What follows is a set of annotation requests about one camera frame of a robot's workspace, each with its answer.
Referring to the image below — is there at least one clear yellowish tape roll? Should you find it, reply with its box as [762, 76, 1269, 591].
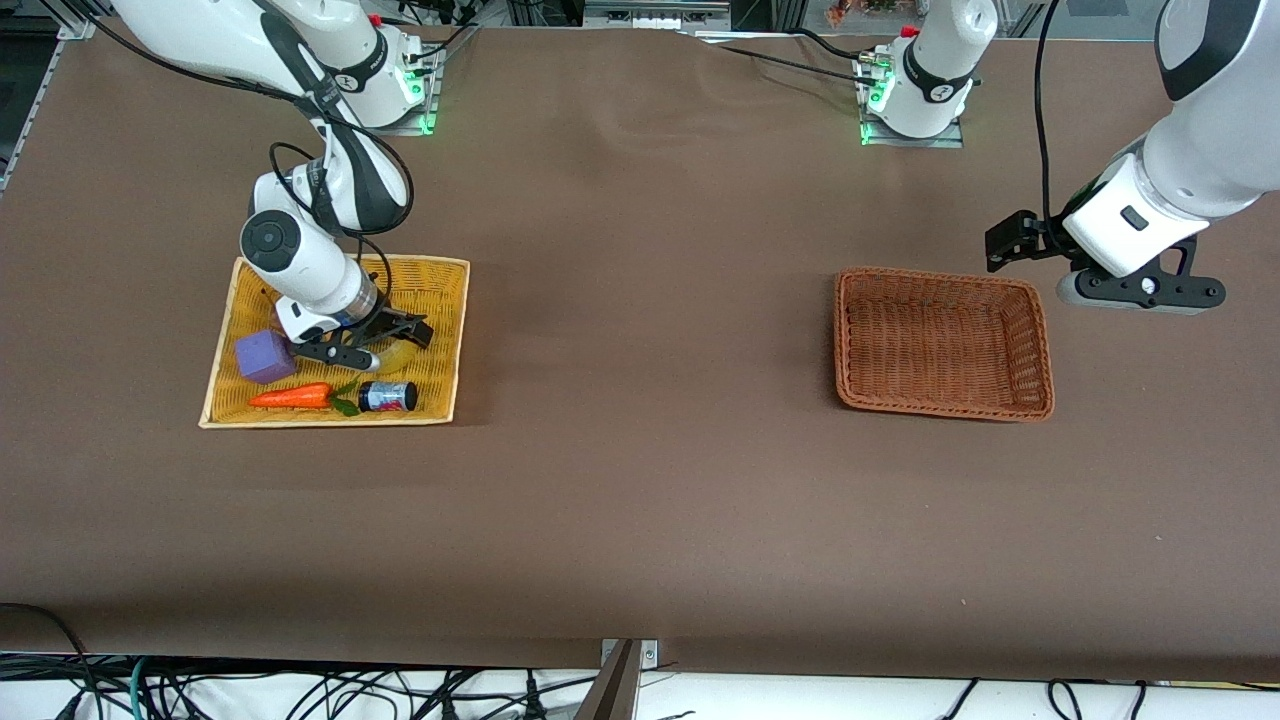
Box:
[368, 340, 419, 377]

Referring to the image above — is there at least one yellow wicker basket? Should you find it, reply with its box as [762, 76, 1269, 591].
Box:
[198, 254, 471, 430]

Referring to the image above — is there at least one small jar black lid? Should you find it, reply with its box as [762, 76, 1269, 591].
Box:
[357, 379, 419, 414]

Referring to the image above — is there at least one brown wicker basket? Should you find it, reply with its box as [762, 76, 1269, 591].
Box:
[833, 265, 1056, 423]

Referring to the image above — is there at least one orange toy carrot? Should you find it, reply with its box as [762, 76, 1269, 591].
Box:
[247, 378, 363, 418]

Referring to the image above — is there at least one purple cube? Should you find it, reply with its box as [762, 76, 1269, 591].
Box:
[234, 329, 299, 386]

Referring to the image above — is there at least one orange background object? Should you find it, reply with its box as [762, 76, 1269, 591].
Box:
[825, 0, 906, 23]

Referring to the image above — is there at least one grey control box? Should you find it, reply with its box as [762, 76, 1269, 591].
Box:
[583, 0, 733, 31]

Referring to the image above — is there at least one grey metal beam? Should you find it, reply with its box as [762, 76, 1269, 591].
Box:
[577, 640, 643, 720]

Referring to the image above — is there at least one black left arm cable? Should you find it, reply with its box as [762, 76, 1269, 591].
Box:
[1033, 0, 1061, 229]

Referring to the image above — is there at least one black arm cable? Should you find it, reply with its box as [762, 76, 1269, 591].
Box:
[1033, 0, 1061, 229]
[40, 0, 415, 306]

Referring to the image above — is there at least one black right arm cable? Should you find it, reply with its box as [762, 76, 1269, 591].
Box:
[40, 0, 415, 306]

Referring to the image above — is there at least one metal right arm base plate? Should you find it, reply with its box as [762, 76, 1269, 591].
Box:
[385, 40, 442, 136]

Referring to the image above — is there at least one short black table cable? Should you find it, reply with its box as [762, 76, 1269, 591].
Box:
[788, 27, 866, 63]

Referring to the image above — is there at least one long black table cable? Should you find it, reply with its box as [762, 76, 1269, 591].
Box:
[712, 42, 869, 85]

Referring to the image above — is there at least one black base cable bundle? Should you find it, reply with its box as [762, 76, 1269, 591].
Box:
[385, 0, 483, 73]

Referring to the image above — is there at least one silver table edge bracket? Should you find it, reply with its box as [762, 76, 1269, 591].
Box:
[600, 638, 659, 671]

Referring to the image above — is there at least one aluminium frame rail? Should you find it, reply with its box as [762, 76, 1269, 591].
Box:
[0, 12, 101, 191]

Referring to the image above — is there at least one thick black floor cable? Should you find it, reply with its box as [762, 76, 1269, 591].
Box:
[0, 603, 101, 720]

